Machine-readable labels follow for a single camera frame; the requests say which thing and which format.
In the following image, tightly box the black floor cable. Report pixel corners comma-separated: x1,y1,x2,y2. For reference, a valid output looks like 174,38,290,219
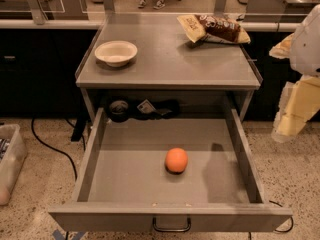
30,117,79,182

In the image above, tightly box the brown and yellow chip bag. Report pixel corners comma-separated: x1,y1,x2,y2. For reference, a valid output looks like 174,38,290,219
177,14,251,44

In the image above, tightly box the grey open drawer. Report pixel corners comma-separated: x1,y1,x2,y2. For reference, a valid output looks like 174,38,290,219
49,109,292,232

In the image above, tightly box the clear plastic bin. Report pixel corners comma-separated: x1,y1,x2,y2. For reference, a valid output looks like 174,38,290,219
0,124,27,205

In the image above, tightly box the grey metal post left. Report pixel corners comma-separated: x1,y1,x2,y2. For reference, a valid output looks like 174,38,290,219
27,0,46,25

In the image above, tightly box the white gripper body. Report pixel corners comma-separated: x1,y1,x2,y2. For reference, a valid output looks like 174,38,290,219
289,5,320,77

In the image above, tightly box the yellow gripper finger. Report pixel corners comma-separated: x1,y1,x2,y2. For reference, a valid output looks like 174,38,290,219
269,34,294,59
271,76,320,143

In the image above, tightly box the orange fruit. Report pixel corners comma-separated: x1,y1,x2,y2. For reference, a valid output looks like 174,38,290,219
165,148,188,174

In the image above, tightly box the black item with white tag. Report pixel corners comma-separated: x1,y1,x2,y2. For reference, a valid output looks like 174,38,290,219
130,99,180,120

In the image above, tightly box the black cable under drawer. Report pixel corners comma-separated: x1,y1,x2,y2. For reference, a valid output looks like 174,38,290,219
269,200,295,234

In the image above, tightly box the black tape roll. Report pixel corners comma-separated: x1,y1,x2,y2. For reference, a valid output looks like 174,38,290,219
108,100,129,122

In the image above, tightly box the black drawer handle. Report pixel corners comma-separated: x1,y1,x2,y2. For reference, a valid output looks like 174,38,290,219
152,217,192,233

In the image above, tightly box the white bowl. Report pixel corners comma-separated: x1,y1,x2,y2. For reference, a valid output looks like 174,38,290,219
94,41,138,68

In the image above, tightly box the grey counter cabinet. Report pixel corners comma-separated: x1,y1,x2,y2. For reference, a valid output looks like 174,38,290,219
76,13,261,119

